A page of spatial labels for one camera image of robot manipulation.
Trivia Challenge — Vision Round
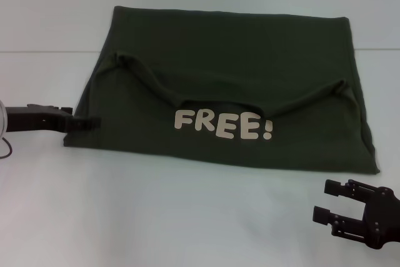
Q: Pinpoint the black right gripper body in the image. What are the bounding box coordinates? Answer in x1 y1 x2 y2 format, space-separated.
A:
361 186 400 251

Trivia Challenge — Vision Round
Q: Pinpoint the dark green t-shirt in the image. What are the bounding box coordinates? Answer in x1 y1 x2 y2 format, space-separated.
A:
63 6 381 176

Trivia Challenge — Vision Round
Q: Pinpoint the thin dark wrist cable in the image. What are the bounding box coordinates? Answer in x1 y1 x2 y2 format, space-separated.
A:
0 137 14 159

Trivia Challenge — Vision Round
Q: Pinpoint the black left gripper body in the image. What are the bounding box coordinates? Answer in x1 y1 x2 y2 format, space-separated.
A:
6 103 74 134

